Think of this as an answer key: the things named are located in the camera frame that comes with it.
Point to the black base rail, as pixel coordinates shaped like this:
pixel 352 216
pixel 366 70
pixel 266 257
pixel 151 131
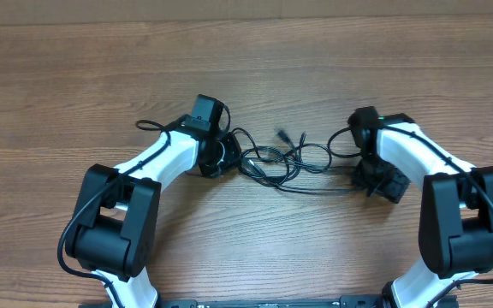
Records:
pixel 345 301

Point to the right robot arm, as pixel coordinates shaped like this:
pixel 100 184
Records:
pixel 456 214

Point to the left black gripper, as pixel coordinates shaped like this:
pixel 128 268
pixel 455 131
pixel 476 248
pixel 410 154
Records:
pixel 233 150

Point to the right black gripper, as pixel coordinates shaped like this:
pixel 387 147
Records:
pixel 395 190

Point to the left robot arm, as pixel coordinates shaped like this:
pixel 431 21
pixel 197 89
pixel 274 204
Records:
pixel 110 235

